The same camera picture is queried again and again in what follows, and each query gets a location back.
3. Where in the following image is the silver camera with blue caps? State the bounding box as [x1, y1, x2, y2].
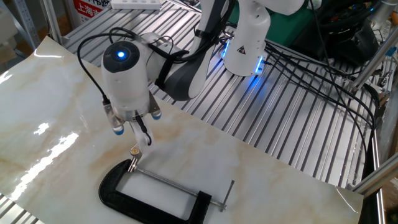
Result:
[103, 92, 163, 136]

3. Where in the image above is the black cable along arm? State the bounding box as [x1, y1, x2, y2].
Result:
[76, 27, 175, 104]

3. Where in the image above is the glossy marble pattern sheet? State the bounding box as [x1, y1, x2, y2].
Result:
[0, 36, 364, 224]

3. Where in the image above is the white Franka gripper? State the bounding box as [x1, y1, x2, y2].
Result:
[129, 116, 156, 165]

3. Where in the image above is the aluminium profile post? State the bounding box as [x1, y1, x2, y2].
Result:
[352, 153, 398, 197]
[41, 0, 70, 45]
[350, 26, 398, 93]

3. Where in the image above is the black C-clamp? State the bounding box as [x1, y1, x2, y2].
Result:
[98, 159, 236, 224]

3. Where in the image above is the white power strip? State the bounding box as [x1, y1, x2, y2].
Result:
[111, 0, 164, 11]

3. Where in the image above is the red and white sign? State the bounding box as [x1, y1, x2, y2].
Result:
[72, 0, 112, 23]

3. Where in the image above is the black bag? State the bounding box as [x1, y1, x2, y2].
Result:
[291, 0, 381, 67]

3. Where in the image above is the green box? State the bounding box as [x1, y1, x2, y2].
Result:
[266, 5, 315, 48]

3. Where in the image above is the black cable bundle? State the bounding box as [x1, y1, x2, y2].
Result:
[262, 40, 381, 162]

